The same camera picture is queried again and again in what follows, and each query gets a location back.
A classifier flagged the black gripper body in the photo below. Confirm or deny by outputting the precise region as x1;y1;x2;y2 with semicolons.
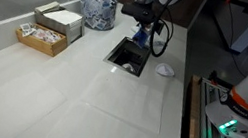
135;4;159;31

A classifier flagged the blue pretzel crisps packet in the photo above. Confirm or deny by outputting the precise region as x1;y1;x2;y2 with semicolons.
131;24;154;51

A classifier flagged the small blue white sachets pile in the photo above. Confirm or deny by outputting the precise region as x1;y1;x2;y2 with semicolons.
78;0;119;33

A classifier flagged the white crumpled paper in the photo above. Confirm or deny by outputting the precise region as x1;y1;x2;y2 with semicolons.
154;61;177;78

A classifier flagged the clear laminated sheet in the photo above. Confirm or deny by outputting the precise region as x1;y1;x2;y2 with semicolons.
0;65;72;138
77;67;169;136

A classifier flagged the assorted small packets pile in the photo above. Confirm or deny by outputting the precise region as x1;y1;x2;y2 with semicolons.
17;20;65;46

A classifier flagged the wooden condiment box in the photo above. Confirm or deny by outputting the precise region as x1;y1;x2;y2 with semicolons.
11;20;72;60

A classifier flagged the wooden mounting board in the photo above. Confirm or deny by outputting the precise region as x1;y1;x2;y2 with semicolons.
178;74;221;138

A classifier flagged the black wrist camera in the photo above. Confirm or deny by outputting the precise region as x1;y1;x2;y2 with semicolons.
120;2;142;18

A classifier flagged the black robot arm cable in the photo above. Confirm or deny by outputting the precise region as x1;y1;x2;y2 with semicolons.
146;0;190;62

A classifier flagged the stainless steel trash chute frame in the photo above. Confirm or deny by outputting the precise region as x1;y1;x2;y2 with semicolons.
101;10;167;81

